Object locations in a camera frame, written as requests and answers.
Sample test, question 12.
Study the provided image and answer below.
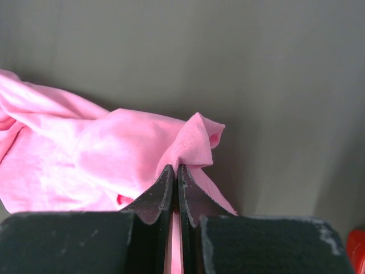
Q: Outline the pink t shirt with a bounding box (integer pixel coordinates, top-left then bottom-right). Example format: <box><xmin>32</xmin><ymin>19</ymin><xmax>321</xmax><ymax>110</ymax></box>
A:
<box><xmin>1</xmin><ymin>70</ymin><xmax>235</xmax><ymax>273</ymax></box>

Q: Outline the red plastic bin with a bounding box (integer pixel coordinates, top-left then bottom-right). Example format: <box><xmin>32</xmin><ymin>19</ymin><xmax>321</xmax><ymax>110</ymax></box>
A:
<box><xmin>346</xmin><ymin>229</ymin><xmax>365</xmax><ymax>274</ymax></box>

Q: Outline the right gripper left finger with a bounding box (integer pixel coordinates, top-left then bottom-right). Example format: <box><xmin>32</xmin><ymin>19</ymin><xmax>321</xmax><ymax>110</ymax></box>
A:
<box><xmin>1</xmin><ymin>165</ymin><xmax>175</xmax><ymax>273</ymax></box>

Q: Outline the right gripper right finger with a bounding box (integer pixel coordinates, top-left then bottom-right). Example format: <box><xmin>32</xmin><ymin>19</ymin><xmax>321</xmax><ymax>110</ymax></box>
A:
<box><xmin>177</xmin><ymin>166</ymin><xmax>354</xmax><ymax>273</ymax></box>

